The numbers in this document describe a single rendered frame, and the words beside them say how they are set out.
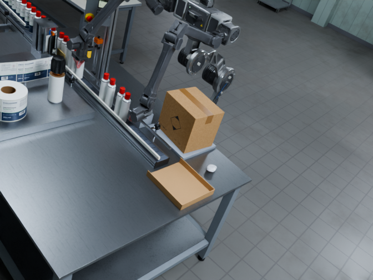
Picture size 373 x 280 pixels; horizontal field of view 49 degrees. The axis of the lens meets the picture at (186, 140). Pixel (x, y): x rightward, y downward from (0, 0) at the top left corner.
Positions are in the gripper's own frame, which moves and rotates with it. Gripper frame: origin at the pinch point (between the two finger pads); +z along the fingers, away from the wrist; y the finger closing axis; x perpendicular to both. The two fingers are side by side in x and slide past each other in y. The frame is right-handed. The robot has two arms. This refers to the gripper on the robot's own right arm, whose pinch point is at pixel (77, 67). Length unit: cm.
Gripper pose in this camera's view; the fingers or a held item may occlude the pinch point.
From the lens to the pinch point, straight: 283.7
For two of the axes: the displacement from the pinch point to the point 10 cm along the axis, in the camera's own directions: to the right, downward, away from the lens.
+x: 6.9, -2.4, 6.8
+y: 6.6, 5.8, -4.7
